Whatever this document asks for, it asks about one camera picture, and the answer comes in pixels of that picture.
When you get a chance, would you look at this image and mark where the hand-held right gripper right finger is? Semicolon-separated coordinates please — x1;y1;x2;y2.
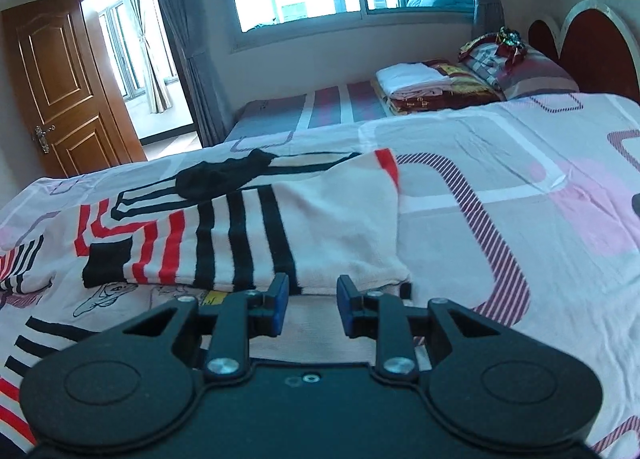
336;275;508;383

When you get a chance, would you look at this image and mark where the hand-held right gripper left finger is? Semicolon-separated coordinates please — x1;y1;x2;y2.
117;273;291;383

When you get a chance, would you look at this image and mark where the striped knit sweater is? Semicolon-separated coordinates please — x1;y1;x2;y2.
0;148;413;450

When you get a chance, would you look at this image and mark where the grey striped bed sheet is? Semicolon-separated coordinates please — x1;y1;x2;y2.
222;80;396;144

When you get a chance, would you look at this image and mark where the white folded cloth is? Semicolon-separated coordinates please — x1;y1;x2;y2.
376;63;453;94

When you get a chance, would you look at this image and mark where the pale sheer curtain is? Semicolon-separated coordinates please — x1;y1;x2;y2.
122;0;173;114

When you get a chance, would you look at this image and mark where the striped pillow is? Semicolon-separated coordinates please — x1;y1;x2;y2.
459;31;581;100

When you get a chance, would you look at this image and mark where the small white framed window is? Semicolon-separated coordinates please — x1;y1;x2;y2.
97;1;151;100

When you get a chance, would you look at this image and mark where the brown wooden door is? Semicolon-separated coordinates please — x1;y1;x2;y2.
0;0;134;180

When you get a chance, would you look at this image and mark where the shiny dark ornament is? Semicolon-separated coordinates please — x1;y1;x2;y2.
495;26;526;70

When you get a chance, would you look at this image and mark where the red heart-shaped headboard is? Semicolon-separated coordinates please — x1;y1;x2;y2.
527;0;640;104

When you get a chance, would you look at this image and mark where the metal door handle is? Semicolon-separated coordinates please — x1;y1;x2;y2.
32;125;57;154

